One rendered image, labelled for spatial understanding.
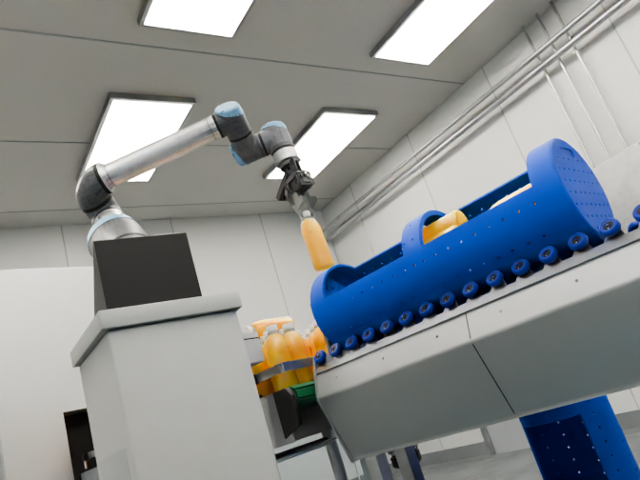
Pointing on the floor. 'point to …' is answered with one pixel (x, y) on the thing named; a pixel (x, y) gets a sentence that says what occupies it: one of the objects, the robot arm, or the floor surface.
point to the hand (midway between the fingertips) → (305, 214)
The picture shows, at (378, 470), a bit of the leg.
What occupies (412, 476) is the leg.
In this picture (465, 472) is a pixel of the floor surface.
